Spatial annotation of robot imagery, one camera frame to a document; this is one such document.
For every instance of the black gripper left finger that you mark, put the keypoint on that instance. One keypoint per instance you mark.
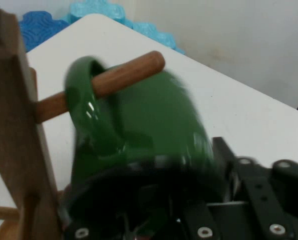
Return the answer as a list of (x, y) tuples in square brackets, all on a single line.
[(89, 231)]

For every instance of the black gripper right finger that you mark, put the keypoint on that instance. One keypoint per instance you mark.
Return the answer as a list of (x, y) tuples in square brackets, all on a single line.
[(263, 200)]

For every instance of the green enamel mug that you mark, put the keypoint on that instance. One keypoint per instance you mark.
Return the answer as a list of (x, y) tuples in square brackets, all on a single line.
[(151, 112)]

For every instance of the wooden mug tree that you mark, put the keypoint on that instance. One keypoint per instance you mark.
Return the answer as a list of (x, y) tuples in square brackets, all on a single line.
[(11, 125)]

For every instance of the dark blue foam mat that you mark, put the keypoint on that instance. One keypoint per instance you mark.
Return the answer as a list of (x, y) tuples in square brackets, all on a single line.
[(41, 27)]

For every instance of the cyan foam mat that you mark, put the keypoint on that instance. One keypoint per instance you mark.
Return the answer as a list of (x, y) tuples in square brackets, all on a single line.
[(101, 12)]

